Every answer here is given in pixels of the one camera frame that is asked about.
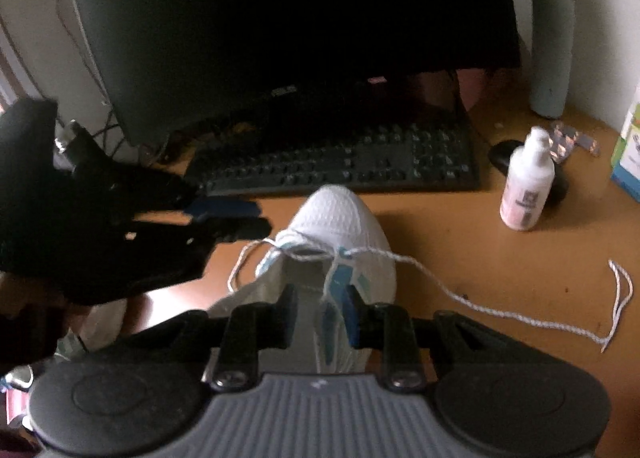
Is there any grey thermos bottle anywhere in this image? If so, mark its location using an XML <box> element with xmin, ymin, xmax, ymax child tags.
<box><xmin>530</xmin><ymin>0</ymin><xmax>576</xmax><ymax>119</ymax></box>

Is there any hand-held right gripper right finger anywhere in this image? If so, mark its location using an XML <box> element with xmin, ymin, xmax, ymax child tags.
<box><xmin>343</xmin><ymin>284</ymin><xmax>506</xmax><ymax>393</ymax></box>

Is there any black computer mouse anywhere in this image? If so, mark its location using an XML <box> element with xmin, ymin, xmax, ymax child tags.
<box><xmin>487</xmin><ymin>139</ymin><xmax>569</xmax><ymax>206</ymax></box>

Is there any black keyboard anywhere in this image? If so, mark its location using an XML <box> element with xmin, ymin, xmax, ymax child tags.
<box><xmin>185</xmin><ymin>123</ymin><xmax>481</xmax><ymax>196</ymax></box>

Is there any white speckled shoelace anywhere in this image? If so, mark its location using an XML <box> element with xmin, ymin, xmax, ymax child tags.
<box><xmin>227</xmin><ymin>238</ymin><xmax>633</xmax><ymax>354</ymax></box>

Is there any blue white medicine box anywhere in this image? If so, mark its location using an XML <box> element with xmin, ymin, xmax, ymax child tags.
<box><xmin>610</xmin><ymin>85</ymin><xmax>640</xmax><ymax>203</ymax></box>

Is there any white lotion bottle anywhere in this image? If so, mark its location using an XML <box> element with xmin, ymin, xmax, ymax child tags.
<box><xmin>500</xmin><ymin>127</ymin><xmax>556</xmax><ymax>231</ymax></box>

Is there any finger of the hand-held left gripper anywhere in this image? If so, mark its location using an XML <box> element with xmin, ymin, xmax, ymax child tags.
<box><xmin>185</xmin><ymin>195</ymin><xmax>262</xmax><ymax>222</ymax></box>
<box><xmin>194</xmin><ymin>218</ymin><xmax>274</xmax><ymax>245</ymax></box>

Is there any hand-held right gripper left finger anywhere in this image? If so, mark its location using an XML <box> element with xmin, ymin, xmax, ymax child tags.
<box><xmin>135</xmin><ymin>284</ymin><xmax>301</xmax><ymax>393</ymax></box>

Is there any black computer monitor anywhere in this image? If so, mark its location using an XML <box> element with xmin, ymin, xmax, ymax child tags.
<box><xmin>70</xmin><ymin>0</ymin><xmax>523</xmax><ymax>146</ymax></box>

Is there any silver blister pill pack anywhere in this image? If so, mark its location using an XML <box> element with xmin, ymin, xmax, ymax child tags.
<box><xmin>575</xmin><ymin>134</ymin><xmax>601</xmax><ymax>157</ymax></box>
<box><xmin>547</xmin><ymin>121</ymin><xmax>582</xmax><ymax>163</ymax></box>

